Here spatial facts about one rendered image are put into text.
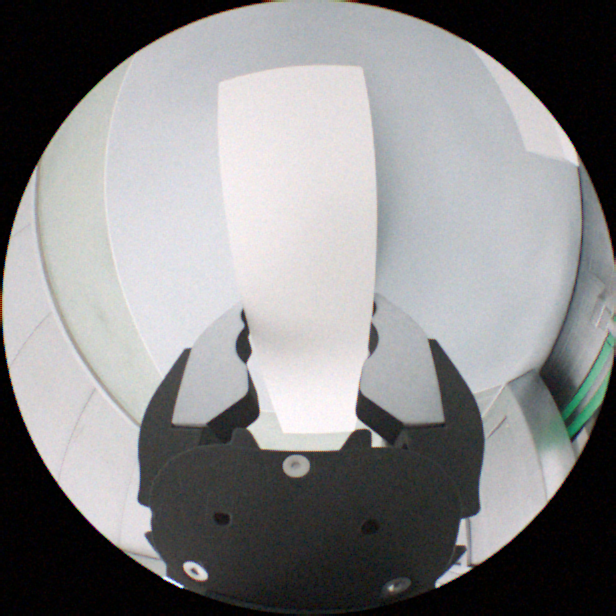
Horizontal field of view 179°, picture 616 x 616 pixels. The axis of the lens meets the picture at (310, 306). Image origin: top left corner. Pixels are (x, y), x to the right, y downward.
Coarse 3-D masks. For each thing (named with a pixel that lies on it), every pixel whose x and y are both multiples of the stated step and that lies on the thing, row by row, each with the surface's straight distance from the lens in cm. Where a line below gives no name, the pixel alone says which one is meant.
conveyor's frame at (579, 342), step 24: (600, 216) 47; (600, 240) 46; (600, 264) 46; (576, 288) 49; (576, 312) 50; (576, 336) 50; (600, 336) 48; (552, 360) 55; (576, 360) 51; (552, 384) 56; (576, 384) 52
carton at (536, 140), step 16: (496, 64) 29; (496, 80) 29; (512, 80) 28; (512, 96) 28; (528, 96) 27; (512, 112) 28; (528, 112) 27; (544, 112) 26; (528, 128) 27; (544, 128) 26; (560, 128) 27; (528, 144) 27; (544, 144) 26; (560, 144) 25; (560, 160) 31; (576, 160) 30
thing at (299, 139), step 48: (240, 96) 10; (288, 96) 10; (336, 96) 10; (240, 144) 9; (288, 144) 9; (336, 144) 9; (240, 192) 9; (288, 192) 9; (336, 192) 9; (240, 240) 10; (288, 240) 9; (336, 240) 9; (240, 288) 10; (288, 288) 10; (336, 288) 10; (288, 336) 11; (336, 336) 11; (288, 384) 14; (336, 384) 14; (288, 432) 20
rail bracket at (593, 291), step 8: (592, 280) 47; (600, 280) 46; (592, 288) 47; (600, 288) 46; (592, 296) 47; (600, 296) 37; (608, 296) 42; (592, 304) 47; (600, 304) 36; (608, 304) 45; (592, 312) 37; (600, 312) 36; (608, 312) 36; (592, 320) 36; (600, 320) 37; (608, 320) 36; (608, 328) 37
